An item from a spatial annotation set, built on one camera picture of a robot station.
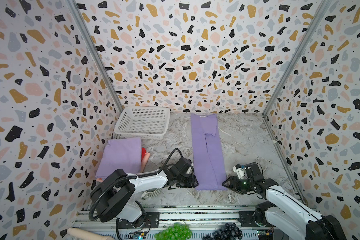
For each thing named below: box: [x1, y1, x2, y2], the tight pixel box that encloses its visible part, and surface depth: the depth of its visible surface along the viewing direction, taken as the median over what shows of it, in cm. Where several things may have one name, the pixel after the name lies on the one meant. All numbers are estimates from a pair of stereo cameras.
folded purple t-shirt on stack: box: [95, 137, 142, 179], surface depth 90 cm
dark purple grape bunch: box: [202, 222, 243, 240], surface depth 69 cm
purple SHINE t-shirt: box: [190, 113, 228, 191], surface depth 102 cm
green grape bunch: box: [154, 222, 193, 240], surface depth 69 cm
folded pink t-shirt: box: [140, 152, 151, 173], surface depth 95 cm
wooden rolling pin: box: [67, 227, 115, 240], surface depth 70 cm
